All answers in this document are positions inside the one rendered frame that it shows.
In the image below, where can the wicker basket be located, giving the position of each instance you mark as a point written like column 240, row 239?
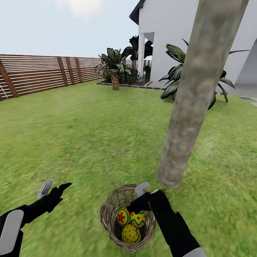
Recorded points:
column 110, row 223

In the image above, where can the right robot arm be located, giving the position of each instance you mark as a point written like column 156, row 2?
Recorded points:
column 172, row 225

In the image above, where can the tree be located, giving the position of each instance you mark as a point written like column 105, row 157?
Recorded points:
column 214, row 30

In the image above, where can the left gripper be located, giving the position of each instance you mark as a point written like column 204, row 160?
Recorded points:
column 50, row 201

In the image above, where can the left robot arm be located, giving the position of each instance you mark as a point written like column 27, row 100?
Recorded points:
column 12, row 221

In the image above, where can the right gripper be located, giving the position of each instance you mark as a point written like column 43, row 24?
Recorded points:
column 137, row 205

